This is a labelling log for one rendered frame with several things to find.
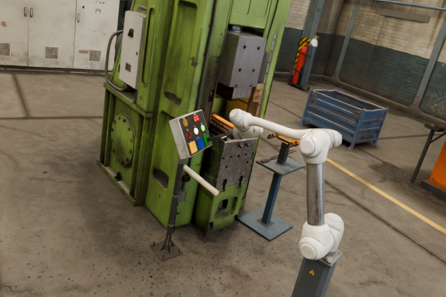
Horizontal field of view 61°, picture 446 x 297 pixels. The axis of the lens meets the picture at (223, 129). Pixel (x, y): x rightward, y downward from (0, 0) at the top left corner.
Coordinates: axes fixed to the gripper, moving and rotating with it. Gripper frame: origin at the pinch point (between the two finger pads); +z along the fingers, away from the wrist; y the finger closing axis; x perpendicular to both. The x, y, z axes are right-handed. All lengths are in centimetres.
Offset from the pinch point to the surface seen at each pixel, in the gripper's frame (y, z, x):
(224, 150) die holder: 30.9, 9.1, -16.1
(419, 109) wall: 818, -118, -159
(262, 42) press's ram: 54, -39, 59
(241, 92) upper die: 43, -14, 26
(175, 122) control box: -27.0, 6.9, 20.3
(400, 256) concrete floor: 128, -90, -171
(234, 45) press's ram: 32, -24, 62
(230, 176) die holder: 43, 18, -43
